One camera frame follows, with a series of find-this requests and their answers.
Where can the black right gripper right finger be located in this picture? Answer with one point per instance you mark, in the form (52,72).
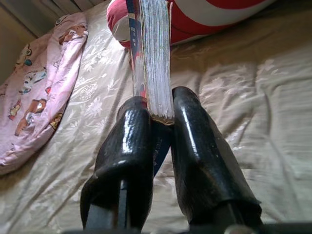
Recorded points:
(204,165)

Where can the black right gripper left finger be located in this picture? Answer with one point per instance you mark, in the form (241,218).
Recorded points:
(126,158)

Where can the colourful comic book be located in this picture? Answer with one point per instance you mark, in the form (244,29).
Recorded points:
(156,61)

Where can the bed with beige floral sheet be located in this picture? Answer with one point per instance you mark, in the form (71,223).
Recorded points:
(243,122)

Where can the pink cartoon print blanket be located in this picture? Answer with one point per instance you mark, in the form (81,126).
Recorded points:
(41,97)

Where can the red white striped bolster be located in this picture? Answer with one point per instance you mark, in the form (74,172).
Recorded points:
(207,22)

